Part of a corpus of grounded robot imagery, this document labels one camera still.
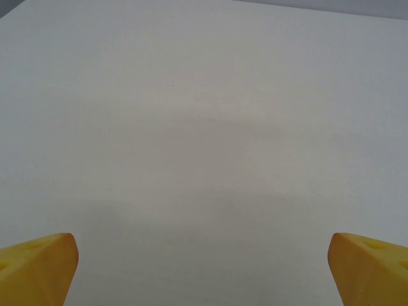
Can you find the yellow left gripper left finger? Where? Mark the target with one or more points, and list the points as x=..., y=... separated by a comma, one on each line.
x=35, y=271

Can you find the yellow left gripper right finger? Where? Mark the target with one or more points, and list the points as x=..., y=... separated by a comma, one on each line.
x=373, y=274

